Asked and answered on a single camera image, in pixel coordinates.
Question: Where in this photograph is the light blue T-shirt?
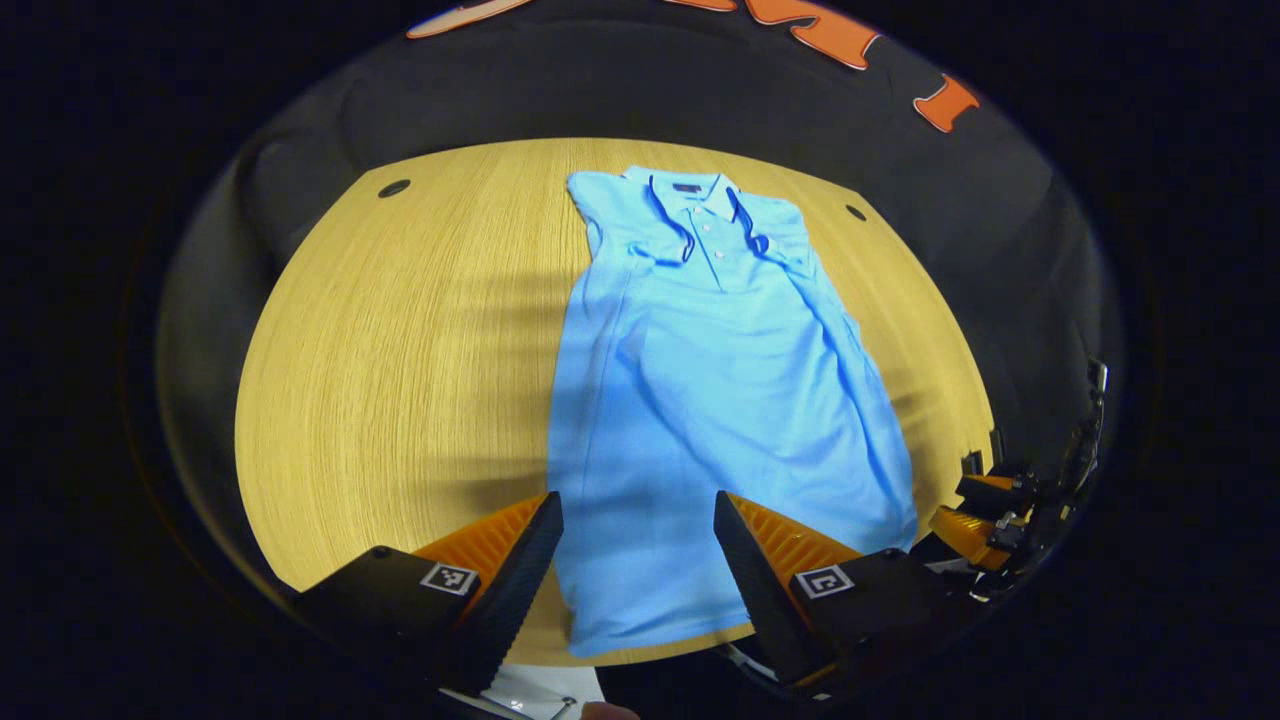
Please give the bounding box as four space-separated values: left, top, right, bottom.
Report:
545 165 919 659

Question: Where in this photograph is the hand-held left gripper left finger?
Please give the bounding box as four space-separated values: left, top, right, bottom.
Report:
295 490 566 701

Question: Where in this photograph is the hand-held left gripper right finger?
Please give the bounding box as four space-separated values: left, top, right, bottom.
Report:
713 490 961 701

